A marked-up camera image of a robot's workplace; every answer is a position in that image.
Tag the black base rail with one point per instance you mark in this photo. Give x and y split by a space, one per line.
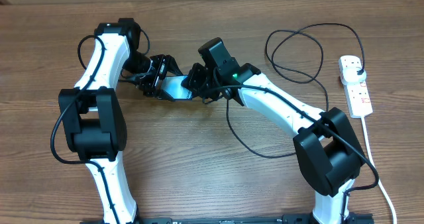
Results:
284 219

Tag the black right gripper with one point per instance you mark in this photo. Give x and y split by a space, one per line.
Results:
196 86

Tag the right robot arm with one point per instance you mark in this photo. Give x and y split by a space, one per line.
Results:
327 150

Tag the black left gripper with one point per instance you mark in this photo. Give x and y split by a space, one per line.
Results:
163 61

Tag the white power strip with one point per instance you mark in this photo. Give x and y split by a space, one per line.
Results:
357 96

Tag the white charger plug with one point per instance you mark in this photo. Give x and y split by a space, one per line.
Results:
351 76

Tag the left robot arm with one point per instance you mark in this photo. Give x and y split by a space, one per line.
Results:
93 120

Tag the Samsung Galaxy smartphone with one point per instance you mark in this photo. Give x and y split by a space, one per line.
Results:
172 86

